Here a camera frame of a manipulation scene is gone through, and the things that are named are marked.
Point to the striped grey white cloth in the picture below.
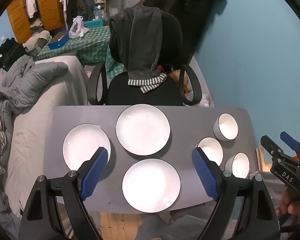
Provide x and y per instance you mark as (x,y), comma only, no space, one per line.
(147,83)

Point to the dark grey fleece garment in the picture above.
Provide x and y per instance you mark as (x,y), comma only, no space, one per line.
(140,40)

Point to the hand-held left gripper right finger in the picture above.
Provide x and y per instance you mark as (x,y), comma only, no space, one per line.
(205,176)

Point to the wooden board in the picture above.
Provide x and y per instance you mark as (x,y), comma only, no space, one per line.
(263,158)

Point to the green checkered tablecloth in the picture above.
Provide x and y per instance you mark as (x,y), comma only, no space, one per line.
(90,45)

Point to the black office chair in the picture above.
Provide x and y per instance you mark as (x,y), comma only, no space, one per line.
(120,92)

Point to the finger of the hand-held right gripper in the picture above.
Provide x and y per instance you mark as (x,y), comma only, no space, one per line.
(288,140)
(271,146)

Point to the dark clothes on rack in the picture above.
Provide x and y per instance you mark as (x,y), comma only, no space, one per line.
(81,3)

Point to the white plate with black rim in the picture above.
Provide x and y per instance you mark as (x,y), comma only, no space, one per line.
(150,185)
(142,130)
(82,145)

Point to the beige clothes pile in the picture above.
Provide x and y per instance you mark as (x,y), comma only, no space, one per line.
(36,40)

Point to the grey puffer jacket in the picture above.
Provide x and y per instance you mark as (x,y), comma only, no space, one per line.
(32,80)

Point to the orange louvred wardrobe door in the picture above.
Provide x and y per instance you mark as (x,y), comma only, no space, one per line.
(18,20)
(48,5)

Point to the white bowl with black rim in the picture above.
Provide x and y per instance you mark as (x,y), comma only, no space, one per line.
(227,127)
(240,166)
(212,150)

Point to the orange bag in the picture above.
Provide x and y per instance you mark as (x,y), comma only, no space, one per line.
(183,80)

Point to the black hanging jacket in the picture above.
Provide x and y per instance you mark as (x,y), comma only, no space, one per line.
(187,10)

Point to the person's right hand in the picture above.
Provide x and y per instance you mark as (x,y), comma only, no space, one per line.
(290,205)

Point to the crumpled white bag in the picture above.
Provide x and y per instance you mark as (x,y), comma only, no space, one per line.
(203,101)

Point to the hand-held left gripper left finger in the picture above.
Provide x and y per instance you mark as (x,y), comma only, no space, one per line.
(95,173)

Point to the white hanging shirt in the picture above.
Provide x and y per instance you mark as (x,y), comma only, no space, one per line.
(30,1)

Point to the black garment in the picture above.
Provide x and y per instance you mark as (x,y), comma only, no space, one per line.
(7,52)

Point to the white plastic bag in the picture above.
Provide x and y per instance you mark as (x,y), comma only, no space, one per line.
(76,28)

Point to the bed with grey sheet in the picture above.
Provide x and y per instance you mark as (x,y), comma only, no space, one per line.
(30,140)

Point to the blue cardboard box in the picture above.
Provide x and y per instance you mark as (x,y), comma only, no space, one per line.
(58,42)

